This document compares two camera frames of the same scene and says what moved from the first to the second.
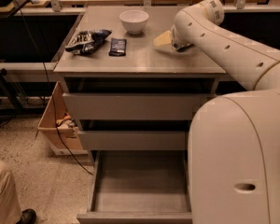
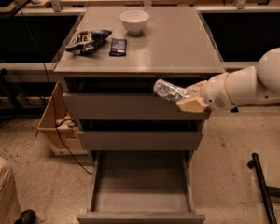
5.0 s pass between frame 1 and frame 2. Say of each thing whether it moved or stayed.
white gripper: moved
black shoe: stayed
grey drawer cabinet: stayed
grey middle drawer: stayed
